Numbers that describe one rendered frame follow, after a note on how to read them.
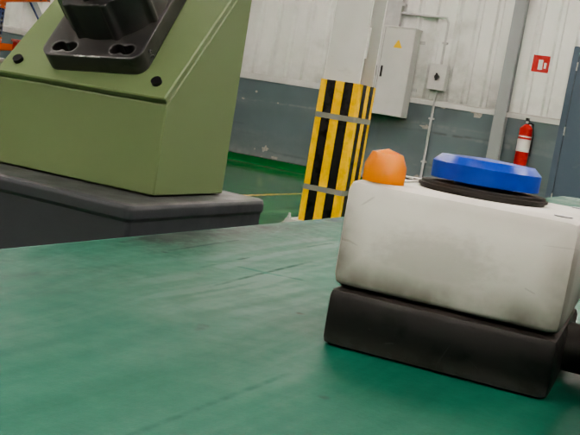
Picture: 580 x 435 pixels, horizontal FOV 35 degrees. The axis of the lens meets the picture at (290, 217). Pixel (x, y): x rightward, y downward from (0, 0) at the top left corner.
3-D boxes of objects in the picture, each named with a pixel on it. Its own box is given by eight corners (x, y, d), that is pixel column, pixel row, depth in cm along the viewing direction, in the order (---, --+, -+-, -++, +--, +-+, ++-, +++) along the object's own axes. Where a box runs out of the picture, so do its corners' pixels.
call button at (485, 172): (438, 199, 37) (447, 150, 37) (539, 218, 36) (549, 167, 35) (413, 203, 33) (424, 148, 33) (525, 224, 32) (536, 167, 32)
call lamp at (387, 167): (368, 178, 34) (375, 145, 34) (408, 185, 33) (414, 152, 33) (356, 179, 32) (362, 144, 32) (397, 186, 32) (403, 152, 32)
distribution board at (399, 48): (333, 179, 1235) (362, 8, 1208) (426, 198, 1181) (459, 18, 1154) (325, 179, 1210) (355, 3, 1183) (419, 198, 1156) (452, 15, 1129)
